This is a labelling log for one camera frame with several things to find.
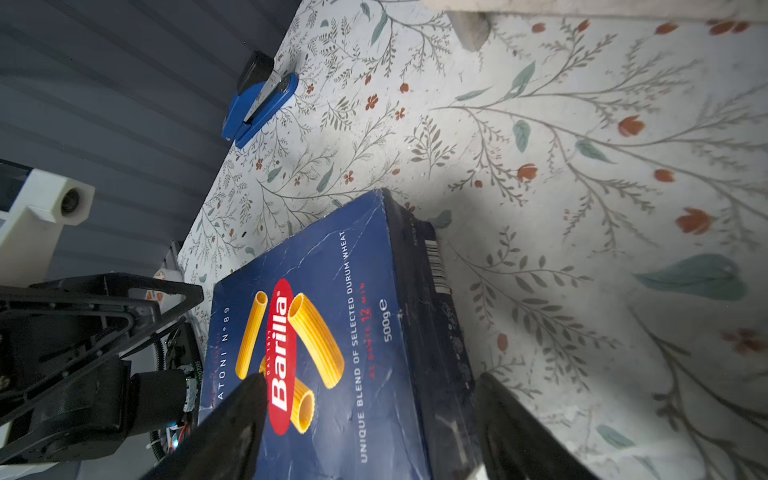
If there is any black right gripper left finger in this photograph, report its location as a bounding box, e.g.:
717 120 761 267
143 375 267 479

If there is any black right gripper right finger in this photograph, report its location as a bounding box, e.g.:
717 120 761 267
474 372 598 480

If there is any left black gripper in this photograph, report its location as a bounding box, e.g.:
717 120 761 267
1 273 203 465

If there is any blue Barilla rigatoni box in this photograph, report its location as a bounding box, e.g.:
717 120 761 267
200 190 481 479

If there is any white two-tier shelf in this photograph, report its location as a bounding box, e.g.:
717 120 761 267
424 0 767 51

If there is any blue stapler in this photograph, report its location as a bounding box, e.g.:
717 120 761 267
221 50 299 149

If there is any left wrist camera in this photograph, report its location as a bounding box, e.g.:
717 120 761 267
1 160 95 287

